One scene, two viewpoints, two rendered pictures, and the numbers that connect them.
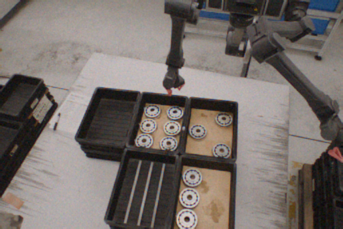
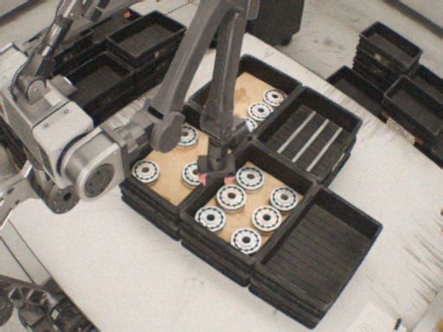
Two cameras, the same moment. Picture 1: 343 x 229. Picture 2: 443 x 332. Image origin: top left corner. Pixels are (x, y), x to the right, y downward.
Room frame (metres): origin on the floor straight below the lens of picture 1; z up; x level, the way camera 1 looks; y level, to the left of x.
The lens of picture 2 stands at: (1.82, 0.33, 2.33)
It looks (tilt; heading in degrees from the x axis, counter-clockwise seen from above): 52 degrees down; 201
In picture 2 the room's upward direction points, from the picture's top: 6 degrees clockwise
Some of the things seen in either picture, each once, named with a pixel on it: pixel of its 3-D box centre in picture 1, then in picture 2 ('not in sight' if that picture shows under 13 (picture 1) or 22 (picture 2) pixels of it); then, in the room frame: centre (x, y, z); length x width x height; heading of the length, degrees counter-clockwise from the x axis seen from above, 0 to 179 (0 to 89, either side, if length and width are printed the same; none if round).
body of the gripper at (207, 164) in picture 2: (173, 78); (216, 159); (0.97, -0.02, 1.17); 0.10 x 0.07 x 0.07; 123
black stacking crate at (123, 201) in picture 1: (145, 190); (309, 139); (0.48, 0.16, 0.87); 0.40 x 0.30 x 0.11; 168
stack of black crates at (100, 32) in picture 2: not in sight; (110, 41); (-0.23, -1.35, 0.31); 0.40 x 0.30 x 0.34; 163
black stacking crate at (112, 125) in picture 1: (111, 120); (320, 252); (0.94, 0.37, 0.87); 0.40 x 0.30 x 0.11; 168
